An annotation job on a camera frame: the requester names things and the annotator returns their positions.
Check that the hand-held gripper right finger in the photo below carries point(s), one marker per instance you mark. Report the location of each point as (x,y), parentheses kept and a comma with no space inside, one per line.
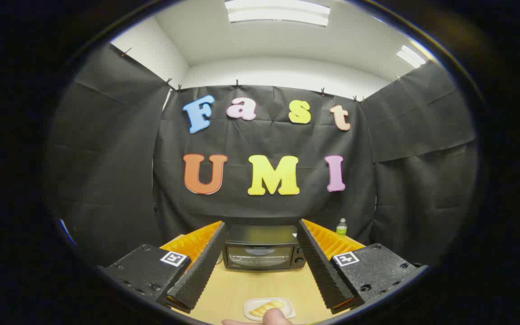
(323,271)

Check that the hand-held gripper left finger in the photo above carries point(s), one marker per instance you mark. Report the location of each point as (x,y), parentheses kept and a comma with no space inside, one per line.
(201,271)

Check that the white plate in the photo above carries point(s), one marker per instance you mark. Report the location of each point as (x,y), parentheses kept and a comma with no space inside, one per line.
(290,311)

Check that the black toaster oven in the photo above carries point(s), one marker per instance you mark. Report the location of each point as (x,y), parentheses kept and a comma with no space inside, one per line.
(260,234)

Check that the spiral bread roll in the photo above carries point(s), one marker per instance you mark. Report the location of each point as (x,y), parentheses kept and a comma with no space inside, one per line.
(264,308)

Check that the green drink bottle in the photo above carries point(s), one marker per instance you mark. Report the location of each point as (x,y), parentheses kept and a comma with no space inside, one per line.
(341,230)

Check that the black backdrop cloth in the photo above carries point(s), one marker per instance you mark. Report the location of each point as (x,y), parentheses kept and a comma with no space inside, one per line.
(264,135)

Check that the small ceiling light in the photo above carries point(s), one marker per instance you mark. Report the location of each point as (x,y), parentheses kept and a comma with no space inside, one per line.
(411,56)

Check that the long ceiling light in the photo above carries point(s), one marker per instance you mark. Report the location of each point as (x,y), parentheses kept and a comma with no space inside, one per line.
(278,11)

